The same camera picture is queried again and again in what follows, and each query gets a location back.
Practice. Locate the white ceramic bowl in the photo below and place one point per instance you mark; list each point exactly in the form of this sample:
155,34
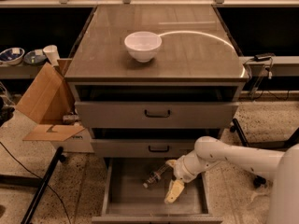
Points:
143,46

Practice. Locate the black left stand leg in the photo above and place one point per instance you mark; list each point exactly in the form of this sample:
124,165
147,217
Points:
43,182

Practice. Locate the white paper cup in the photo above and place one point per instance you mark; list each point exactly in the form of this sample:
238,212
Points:
52,54

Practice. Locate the clear plastic water bottle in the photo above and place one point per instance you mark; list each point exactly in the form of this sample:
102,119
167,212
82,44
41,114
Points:
155,176

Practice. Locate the grey middle drawer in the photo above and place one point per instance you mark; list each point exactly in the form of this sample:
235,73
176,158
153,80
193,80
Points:
147,143

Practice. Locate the blue patterned plate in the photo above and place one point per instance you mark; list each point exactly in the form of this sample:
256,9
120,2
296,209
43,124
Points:
35,57

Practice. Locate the grey drawer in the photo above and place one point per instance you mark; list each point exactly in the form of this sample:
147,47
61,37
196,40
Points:
147,143
154,107
126,201

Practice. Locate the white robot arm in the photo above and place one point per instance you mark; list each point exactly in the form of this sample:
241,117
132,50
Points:
279,167

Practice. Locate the grey top drawer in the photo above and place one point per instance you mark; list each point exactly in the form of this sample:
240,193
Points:
154,107

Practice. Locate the black right stand leg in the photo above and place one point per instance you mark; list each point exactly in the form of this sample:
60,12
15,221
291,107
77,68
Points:
236,128

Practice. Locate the grey drawer cabinet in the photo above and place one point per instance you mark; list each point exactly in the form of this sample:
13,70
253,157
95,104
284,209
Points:
195,49

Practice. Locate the grey bottom drawer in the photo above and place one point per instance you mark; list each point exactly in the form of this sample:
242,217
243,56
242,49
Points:
126,201

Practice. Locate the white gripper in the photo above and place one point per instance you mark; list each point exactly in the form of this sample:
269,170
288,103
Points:
179,171

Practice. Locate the black power adapter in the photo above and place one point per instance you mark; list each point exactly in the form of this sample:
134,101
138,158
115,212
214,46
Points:
264,57

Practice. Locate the blue patterned bowl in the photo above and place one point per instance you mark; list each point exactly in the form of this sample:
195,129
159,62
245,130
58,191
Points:
12,56

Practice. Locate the black stand leg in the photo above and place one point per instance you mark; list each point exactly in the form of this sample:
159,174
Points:
236,128
43,182

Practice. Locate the white box under cardboard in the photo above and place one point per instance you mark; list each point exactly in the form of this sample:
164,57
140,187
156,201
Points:
78,143

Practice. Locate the brown cardboard box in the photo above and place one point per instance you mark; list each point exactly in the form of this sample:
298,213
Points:
45,102

